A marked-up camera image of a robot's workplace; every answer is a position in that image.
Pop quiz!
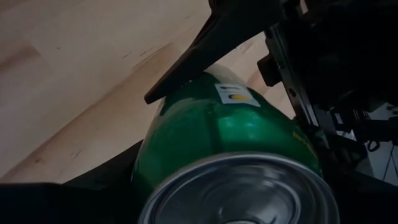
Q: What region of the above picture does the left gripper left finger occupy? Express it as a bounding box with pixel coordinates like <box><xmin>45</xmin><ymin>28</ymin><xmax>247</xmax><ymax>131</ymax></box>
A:
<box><xmin>0</xmin><ymin>139</ymin><xmax>144</xmax><ymax>224</ymax></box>

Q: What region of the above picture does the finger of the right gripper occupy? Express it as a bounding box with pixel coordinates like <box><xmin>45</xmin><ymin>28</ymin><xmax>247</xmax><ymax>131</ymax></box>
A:
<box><xmin>144</xmin><ymin>0</ymin><xmax>284</xmax><ymax>105</ymax></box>
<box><xmin>307</xmin><ymin>123</ymin><xmax>369</xmax><ymax>177</ymax></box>

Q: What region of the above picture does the green Sprite can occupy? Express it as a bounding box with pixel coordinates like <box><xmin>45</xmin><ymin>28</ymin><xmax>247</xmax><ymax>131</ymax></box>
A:
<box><xmin>130</xmin><ymin>63</ymin><xmax>340</xmax><ymax>224</ymax></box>

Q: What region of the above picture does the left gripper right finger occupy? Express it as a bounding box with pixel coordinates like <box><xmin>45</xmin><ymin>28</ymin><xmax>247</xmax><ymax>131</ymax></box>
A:
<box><xmin>322</xmin><ymin>169</ymin><xmax>398</xmax><ymax>224</ymax></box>

